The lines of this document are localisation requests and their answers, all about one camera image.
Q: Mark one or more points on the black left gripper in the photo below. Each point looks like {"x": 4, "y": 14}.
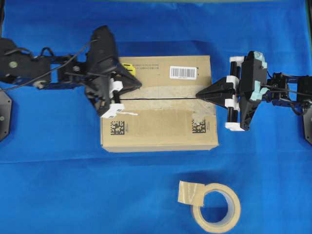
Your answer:
{"x": 107, "y": 78}

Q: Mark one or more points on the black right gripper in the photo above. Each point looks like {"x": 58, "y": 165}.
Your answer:
{"x": 241, "y": 92}

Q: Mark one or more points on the brown cardboard box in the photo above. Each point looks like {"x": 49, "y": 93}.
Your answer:
{"x": 164, "y": 114}

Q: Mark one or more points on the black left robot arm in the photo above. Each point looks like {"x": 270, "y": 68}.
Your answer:
{"x": 19, "y": 67}

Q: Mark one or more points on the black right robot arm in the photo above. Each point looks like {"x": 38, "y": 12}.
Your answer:
{"x": 287, "y": 91}

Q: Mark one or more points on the beige packing tape roll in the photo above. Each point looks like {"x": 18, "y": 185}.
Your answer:
{"x": 194, "y": 195}

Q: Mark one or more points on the blue table cloth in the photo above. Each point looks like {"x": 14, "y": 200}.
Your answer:
{"x": 55, "y": 178}

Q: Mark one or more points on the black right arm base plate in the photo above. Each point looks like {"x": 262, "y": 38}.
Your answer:
{"x": 307, "y": 120}

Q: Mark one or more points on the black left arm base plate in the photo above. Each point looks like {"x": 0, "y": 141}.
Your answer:
{"x": 5, "y": 114}

